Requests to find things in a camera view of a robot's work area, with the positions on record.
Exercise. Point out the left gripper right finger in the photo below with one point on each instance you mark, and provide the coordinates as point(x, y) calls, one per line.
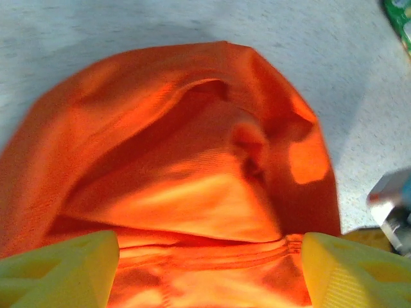
point(356, 276)

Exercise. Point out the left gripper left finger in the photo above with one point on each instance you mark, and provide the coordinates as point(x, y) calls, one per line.
point(57, 276)

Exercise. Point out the orange t-shirt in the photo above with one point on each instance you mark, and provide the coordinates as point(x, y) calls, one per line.
point(160, 144)

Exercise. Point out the green snack packet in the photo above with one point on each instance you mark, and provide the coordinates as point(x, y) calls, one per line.
point(403, 22)

